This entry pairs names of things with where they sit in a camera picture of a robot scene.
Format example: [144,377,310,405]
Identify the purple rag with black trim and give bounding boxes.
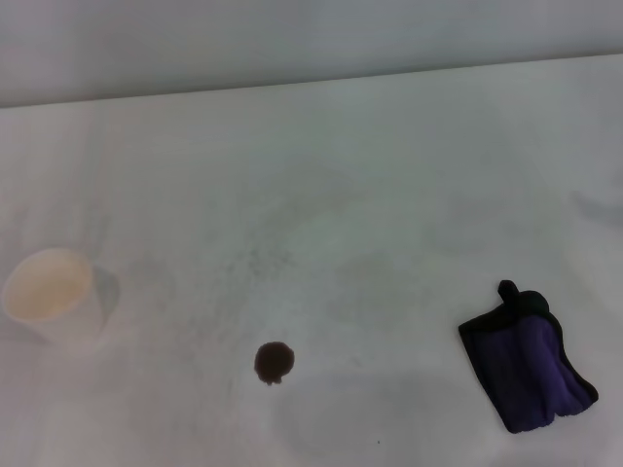
[457,279,600,435]

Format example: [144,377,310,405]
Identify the white paper cup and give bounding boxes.
[1,246,111,349]

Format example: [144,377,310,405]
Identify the dark brown liquid stain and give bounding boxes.
[253,341,296,387]

